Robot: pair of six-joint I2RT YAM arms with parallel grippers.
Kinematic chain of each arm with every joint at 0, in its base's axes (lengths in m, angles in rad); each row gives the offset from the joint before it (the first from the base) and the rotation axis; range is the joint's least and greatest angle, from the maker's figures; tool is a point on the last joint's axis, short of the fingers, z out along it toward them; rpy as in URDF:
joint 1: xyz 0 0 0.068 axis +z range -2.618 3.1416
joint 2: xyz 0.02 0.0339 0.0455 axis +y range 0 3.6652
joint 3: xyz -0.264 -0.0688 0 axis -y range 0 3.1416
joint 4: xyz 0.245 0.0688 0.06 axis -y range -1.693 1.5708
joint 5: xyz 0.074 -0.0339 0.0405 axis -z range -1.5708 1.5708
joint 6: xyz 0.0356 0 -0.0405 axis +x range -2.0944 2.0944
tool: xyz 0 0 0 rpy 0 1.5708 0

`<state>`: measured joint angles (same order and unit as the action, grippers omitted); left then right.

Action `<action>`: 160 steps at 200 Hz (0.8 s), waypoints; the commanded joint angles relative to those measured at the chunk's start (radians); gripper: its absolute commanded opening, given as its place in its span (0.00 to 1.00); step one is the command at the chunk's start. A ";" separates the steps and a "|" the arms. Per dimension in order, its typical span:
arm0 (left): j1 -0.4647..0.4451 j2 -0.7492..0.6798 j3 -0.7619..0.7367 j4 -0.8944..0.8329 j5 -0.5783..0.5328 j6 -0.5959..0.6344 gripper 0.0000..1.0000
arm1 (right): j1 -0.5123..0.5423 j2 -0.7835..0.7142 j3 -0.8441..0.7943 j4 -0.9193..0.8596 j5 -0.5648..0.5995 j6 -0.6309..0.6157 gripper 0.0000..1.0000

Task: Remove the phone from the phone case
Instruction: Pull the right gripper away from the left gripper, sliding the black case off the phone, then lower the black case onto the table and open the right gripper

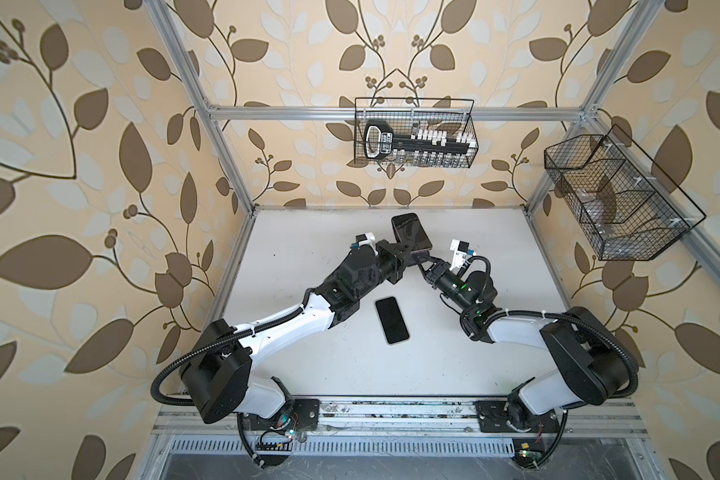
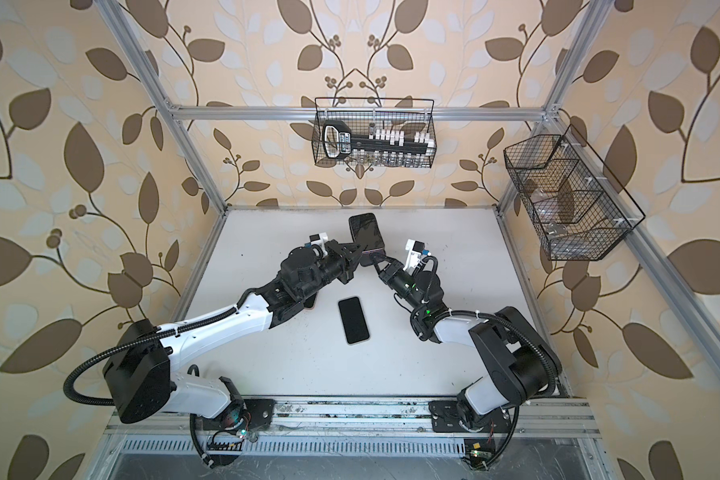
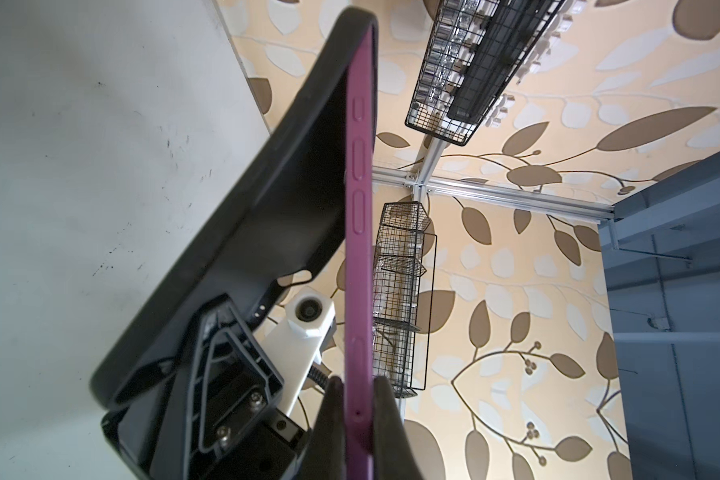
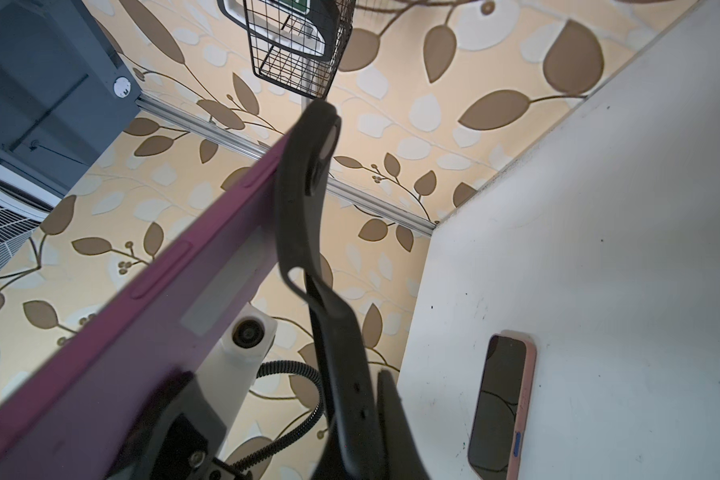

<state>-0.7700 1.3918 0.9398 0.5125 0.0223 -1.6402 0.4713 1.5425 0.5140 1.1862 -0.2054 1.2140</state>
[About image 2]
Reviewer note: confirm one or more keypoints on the right wire basket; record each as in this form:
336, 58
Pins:
578, 207

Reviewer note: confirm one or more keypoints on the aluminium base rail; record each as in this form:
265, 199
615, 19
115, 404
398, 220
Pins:
408, 416

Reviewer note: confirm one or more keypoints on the purple phone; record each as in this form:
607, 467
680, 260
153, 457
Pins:
369, 252

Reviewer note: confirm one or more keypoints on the wire basket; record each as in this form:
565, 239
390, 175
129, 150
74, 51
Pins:
578, 207
408, 113

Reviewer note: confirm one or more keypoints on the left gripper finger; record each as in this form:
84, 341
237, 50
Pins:
352, 261
352, 247

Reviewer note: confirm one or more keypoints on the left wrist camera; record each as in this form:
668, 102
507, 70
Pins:
318, 239

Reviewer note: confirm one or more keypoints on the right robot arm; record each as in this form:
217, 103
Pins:
519, 364

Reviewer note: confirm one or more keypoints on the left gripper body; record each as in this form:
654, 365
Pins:
333, 264

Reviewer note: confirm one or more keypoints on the phone in white case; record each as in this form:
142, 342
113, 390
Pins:
353, 320

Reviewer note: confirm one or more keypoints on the black tool in basket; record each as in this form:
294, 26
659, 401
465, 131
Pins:
340, 142

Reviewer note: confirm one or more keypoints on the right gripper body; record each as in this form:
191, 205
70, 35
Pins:
401, 282

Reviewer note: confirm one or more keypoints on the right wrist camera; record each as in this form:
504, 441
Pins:
415, 252

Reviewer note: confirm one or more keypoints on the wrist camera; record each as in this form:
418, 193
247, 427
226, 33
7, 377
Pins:
415, 252
318, 239

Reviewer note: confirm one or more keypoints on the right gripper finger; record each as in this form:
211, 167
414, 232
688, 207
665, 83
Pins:
378, 266
388, 259

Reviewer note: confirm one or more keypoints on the black phone case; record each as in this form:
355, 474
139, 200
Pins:
365, 232

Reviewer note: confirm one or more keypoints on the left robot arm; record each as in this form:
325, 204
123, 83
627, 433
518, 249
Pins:
149, 373

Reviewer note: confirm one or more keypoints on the back wire basket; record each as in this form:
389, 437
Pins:
408, 113

